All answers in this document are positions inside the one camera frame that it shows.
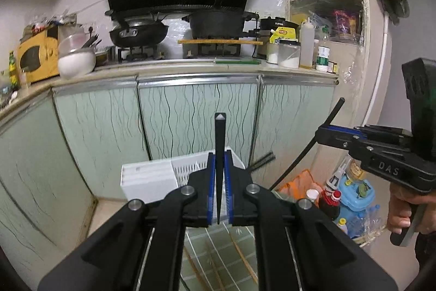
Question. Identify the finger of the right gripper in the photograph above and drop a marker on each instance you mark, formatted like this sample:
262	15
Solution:
336	136

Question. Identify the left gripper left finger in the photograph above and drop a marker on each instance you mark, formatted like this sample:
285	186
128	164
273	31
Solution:
200	209

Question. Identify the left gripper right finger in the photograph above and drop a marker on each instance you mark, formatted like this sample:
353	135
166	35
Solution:
240	210

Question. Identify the black chopstick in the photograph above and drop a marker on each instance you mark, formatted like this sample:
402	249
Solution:
309	146
220	123
263	161

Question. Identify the person right hand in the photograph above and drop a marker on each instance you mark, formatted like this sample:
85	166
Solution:
400	210

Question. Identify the orange plastic bag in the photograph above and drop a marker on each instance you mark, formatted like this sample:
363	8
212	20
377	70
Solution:
296	188

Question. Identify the blue plastic toy container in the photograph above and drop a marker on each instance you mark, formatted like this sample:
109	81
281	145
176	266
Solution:
356	195

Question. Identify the white utensil holder rack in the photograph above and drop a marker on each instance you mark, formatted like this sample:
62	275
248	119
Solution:
151	181

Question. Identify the green checkered tablecloth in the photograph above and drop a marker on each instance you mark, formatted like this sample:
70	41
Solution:
196	270

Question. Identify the dark soy sauce bottle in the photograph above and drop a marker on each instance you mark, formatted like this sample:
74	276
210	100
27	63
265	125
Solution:
329	203

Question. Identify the green label bottle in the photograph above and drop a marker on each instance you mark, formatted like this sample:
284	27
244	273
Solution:
322	59

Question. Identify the white lidded jar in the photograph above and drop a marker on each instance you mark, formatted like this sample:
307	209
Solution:
289	54

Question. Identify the white squeeze bottle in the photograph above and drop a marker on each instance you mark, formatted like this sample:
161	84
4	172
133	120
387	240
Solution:
306	37

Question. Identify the wooden cutting board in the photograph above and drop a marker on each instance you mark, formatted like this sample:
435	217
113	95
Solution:
219	41

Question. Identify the black cooking pot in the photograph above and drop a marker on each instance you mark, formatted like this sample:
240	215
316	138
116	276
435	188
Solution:
219	24

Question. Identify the black frying pan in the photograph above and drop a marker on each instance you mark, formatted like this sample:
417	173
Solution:
136	32

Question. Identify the white bowl on counter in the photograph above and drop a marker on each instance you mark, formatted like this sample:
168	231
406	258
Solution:
77	63

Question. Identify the yellow appliance on counter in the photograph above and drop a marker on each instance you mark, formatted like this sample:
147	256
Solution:
38	55

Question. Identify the green glass bottle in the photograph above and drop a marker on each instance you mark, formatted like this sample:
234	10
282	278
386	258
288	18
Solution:
13	74

